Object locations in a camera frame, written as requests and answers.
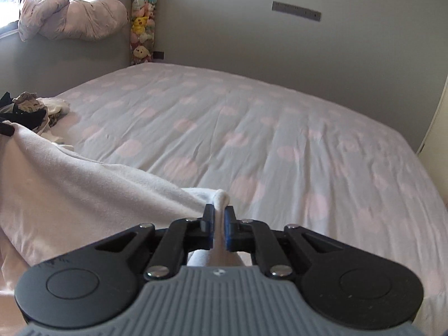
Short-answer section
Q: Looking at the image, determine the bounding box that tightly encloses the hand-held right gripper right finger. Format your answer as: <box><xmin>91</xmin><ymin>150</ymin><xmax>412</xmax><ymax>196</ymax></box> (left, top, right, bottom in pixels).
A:
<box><xmin>226</xmin><ymin>206</ymin><xmax>345</xmax><ymax>281</ymax></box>

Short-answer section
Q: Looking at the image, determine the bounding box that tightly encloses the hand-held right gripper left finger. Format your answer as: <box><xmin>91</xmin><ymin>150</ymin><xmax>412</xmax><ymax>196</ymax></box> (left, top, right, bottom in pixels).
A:
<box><xmin>94</xmin><ymin>204</ymin><xmax>214</xmax><ymax>279</ymax></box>

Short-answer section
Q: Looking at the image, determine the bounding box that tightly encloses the white knit sweater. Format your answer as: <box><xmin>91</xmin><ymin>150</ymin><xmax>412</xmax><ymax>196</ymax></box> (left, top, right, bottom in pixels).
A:
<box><xmin>0</xmin><ymin>122</ymin><xmax>253</xmax><ymax>298</ymax></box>

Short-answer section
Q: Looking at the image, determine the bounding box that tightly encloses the pile of unfolded clothes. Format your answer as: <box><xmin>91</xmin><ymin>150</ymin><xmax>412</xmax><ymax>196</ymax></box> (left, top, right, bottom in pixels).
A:
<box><xmin>12</xmin><ymin>92</ymin><xmax>40</xmax><ymax>113</ymax></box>

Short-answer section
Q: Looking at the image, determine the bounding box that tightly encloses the black garment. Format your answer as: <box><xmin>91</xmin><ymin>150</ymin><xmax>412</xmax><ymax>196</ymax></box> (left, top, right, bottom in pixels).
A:
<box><xmin>0</xmin><ymin>93</ymin><xmax>48</xmax><ymax>134</ymax></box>

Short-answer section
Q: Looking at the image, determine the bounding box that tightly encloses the white folded garment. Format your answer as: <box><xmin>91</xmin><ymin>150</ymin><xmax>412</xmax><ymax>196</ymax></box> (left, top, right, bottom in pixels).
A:
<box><xmin>37</xmin><ymin>97</ymin><xmax>71</xmax><ymax>117</ymax></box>

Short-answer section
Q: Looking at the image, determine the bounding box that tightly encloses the bed with pink-dotted sheet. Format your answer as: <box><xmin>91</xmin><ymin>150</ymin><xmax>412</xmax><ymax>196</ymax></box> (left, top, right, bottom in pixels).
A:
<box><xmin>0</xmin><ymin>63</ymin><xmax>448</xmax><ymax>336</ymax></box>

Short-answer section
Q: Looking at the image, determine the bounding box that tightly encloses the pink pillow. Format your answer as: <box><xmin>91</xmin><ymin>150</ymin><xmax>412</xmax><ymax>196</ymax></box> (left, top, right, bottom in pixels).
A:
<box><xmin>18</xmin><ymin>0</ymin><xmax>129</xmax><ymax>42</ymax></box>

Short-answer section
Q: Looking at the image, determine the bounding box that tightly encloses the hanging plush toy holder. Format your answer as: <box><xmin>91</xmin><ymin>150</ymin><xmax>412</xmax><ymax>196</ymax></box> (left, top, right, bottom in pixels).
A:
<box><xmin>130</xmin><ymin>0</ymin><xmax>157</xmax><ymax>65</ymax></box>

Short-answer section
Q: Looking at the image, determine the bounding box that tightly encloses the cream door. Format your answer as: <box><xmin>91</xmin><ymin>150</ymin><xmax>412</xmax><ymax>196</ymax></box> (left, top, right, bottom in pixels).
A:
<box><xmin>416</xmin><ymin>77</ymin><xmax>448</xmax><ymax>198</ymax></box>

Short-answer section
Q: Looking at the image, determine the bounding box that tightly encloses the grey wall switch panel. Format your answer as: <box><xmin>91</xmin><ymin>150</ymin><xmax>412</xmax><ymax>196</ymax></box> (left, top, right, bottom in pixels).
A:
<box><xmin>272</xmin><ymin>1</ymin><xmax>322</xmax><ymax>22</ymax></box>

